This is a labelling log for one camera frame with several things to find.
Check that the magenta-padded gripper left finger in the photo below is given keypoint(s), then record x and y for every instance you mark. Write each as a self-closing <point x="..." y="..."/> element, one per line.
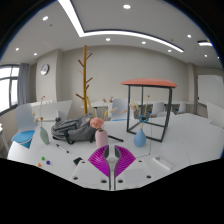
<point x="100" y="160"/>

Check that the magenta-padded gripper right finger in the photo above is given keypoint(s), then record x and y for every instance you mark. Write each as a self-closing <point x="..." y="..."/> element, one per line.
<point x="126" y="160"/>

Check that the pink vase with flowers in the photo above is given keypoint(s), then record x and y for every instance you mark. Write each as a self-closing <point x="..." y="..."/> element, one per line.
<point x="101" y="138"/>

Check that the black pen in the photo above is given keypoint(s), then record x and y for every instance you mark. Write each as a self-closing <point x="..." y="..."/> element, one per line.
<point x="116" y="138"/>

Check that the blue vase with dried stems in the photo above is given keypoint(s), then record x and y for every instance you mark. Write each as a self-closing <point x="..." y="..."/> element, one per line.
<point x="140" y="139"/>

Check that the black and white marker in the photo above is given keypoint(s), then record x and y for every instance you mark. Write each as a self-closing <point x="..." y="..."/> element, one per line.
<point x="62" y="148"/>

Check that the grey backpack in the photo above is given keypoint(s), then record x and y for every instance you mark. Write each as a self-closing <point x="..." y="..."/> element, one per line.
<point x="75" y="129"/>

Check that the blue round magnet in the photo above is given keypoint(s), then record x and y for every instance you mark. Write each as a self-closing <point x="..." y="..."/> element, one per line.
<point x="48" y="162"/>

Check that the green round magnet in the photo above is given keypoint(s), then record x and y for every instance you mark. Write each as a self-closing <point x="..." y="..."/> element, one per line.
<point x="43" y="158"/>

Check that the green vase with dried stems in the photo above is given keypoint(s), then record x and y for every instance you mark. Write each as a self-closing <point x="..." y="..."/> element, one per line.
<point x="44" y="136"/>

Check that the orange round magnet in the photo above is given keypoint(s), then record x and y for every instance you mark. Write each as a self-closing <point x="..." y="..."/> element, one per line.
<point x="39" y="164"/>

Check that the orange-topped black-framed side table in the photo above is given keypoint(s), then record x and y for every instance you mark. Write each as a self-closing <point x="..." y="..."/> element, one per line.
<point x="148" y="82"/>

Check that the wooden coat stand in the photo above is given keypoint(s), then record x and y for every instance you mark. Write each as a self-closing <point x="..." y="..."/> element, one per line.
<point x="85" y="80"/>

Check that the white chair with blue cushion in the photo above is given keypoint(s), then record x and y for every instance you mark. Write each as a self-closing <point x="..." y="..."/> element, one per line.
<point x="24" y="121"/>

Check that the grey curtain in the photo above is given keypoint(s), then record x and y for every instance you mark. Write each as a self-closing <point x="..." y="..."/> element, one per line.
<point x="23" y="83"/>

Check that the whiteboard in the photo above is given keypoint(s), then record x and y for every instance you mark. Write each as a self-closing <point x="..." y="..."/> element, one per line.
<point x="210" y="90"/>

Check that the window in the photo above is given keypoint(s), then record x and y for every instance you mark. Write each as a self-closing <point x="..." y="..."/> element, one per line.
<point x="6" y="90"/>

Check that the long ceiling light strip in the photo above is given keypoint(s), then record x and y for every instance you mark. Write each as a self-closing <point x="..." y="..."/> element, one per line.
<point x="110" y="33"/>

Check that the round ceiling lights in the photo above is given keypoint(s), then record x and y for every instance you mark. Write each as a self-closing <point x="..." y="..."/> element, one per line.
<point x="126" y="6"/>

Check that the round wall clock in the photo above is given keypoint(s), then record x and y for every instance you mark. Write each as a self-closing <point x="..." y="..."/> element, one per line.
<point x="44" y="69"/>

